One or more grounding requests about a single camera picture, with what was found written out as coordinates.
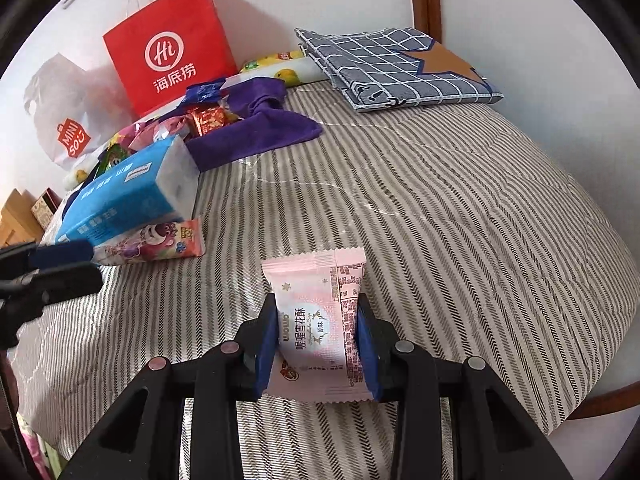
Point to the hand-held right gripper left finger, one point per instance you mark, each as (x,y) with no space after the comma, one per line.
(265,355)

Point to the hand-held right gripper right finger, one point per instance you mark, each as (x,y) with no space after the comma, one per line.
(367,355)

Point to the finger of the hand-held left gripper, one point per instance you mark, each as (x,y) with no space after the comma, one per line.
(60,282)
(60,252)

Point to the pink white snack packet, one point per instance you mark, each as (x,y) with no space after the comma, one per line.
(315,320)

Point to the pink foil snack packet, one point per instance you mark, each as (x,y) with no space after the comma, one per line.
(150,132)

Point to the red candy packet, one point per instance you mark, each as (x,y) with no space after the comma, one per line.
(212,119)

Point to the small blue snack packet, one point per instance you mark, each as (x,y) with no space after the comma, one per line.
(202,92)

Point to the purple towel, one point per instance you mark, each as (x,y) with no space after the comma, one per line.
(250,135)

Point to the light wooden headboard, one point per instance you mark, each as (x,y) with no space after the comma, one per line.
(12,215)

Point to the blue tissue pack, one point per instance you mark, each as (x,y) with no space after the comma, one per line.
(125,195)

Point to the pink bear print packet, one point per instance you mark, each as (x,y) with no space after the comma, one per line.
(150,245)

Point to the colourful printed pillow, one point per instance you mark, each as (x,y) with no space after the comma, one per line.
(37,460)

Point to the white plastic bag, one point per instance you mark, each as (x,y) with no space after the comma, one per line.
(50,110)

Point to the striped mattress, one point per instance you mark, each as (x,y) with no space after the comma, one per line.
(425,210)

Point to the red paper bag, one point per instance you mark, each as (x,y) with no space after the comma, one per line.
(200,20)

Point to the yellow green snack packet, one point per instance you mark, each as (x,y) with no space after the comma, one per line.
(265,62)

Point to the rolled printed mat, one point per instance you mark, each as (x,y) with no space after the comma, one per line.
(295,72)

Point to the folded grey checked cloth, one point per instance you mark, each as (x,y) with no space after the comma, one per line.
(380,70)

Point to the dark wooden bed rail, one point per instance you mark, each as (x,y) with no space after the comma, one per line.
(600,400)

